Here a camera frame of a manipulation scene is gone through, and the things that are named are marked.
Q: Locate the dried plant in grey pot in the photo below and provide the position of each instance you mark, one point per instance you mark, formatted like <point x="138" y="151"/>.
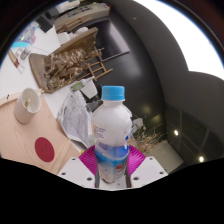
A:
<point x="150" y="140"/>

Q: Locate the spray bottle with green label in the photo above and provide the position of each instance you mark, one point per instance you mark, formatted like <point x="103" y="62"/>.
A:
<point x="78" y="87"/>

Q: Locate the crumpled newspaper sheet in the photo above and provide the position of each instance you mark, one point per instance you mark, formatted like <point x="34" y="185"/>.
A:
<point x="75" y="120"/>

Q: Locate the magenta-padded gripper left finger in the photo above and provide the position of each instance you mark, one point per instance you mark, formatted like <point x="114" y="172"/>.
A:
<point x="87" y="158"/>

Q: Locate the long ceiling light strip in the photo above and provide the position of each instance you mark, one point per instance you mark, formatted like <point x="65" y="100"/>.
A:
<point x="186" y="36"/>

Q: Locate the blue-capped plastic water bottle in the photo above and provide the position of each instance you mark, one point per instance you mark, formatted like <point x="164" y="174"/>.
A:
<point x="111" y="130"/>

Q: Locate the brown carved sculpture on board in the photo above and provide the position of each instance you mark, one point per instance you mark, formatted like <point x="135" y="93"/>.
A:
<point x="65" y="66"/>

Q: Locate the small glass jar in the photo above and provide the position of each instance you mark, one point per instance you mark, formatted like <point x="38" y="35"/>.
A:
<point x="26" y="52"/>

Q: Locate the wooden ruler with red mark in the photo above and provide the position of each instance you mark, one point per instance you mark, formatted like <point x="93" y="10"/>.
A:
<point x="15" y="60"/>

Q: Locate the tall wooden easel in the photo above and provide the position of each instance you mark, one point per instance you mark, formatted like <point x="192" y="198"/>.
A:
<point x="71" y="25"/>

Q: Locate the dark wall screen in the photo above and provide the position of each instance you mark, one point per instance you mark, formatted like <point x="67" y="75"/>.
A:
<point x="111" y="38"/>

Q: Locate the flat round red coaster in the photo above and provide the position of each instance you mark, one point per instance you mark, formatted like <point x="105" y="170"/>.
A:
<point x="44" y="149"/>

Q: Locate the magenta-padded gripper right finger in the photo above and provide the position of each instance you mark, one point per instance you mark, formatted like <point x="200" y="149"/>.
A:
<point x="136" y="159"/>

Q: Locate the small wooden easel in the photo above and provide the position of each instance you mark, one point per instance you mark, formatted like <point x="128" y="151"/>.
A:
<point x="96" y="68"/>

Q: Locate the black flat box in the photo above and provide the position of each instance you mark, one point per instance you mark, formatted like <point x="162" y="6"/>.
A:
<point x="45" y="23"/>

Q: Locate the recessed ceiling spotlights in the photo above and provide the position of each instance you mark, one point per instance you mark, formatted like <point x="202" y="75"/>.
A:
<point x="176" y="132"/>

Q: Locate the white ceramic cup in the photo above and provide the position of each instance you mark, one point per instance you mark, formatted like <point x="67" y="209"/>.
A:
<point x="23" y="111"/>

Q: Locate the beige cabinet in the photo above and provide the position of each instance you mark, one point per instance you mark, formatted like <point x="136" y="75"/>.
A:
<point x="83" y="13"/>

